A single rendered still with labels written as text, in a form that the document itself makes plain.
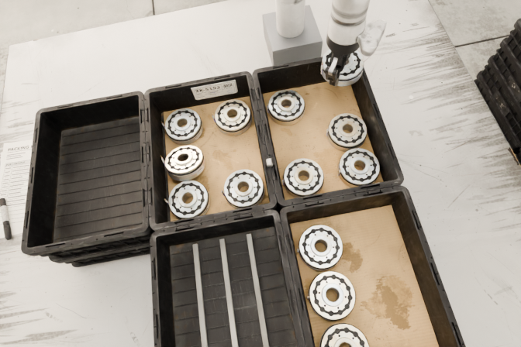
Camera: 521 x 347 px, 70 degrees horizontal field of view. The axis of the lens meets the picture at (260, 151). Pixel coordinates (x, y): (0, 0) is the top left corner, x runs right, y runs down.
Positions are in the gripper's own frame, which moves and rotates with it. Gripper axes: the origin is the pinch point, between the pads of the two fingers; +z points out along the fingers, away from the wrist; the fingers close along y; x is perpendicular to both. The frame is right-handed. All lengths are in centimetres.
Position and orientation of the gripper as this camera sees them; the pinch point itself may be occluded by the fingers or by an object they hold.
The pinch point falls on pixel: (337, 72)
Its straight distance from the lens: 95.4
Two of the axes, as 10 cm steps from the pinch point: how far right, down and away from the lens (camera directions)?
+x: 8.9, 3.9, -2.6
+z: 0.7, 4.3, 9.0
